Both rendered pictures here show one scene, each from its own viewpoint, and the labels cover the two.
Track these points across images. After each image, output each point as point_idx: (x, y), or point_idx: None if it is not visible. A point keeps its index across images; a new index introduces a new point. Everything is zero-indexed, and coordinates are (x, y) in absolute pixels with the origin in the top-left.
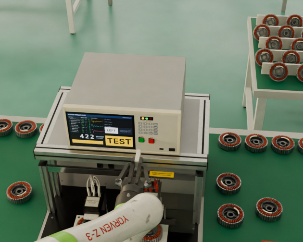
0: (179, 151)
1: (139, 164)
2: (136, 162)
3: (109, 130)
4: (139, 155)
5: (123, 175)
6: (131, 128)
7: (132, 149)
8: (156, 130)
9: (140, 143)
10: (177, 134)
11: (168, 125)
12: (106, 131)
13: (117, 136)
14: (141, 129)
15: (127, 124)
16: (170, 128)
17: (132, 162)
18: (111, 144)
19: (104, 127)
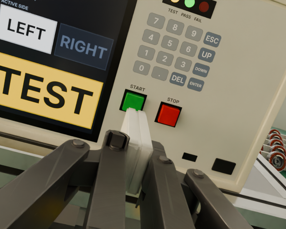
0: (244, 179)
1: (161, 167)
2: (137, 150)
3: (19, 30)
4: (149, 130)
5: (24, 224)
6: (112, 41)
7: (86, 138)
8: (204, 70)
9: (122, 120)
10: (268, 106)
11: (254, 57)
12: (2, 29)
13: (41, 67)
14: (148, 54)
15: (103, 14)
16: (259, 73)
17: (114, 145)
18: (8, 100)
19: None
